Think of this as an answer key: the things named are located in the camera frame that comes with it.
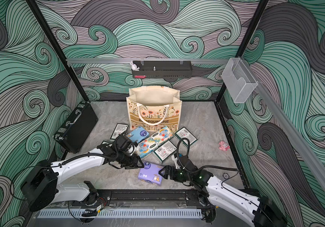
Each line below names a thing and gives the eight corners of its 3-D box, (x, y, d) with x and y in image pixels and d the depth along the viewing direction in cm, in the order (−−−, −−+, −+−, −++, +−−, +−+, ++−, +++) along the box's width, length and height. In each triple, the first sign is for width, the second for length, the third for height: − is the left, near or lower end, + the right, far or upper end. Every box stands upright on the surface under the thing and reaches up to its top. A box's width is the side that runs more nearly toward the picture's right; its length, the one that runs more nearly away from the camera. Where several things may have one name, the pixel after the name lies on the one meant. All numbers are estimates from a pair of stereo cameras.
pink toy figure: (220, 151, 93) (221, 149, 90) (217, 143, 97) (219, 140, 94) (228, 151, 93) (230, 149, 90) (225, 143, 97) (227, 140, 94)
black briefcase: (71, 153, 92) (51, 136, 75) (92, 120, 110) (80, 100, 93) (82, 155, 91) (64, 139, 74) (101, 121, 109) (90, 102, 92)
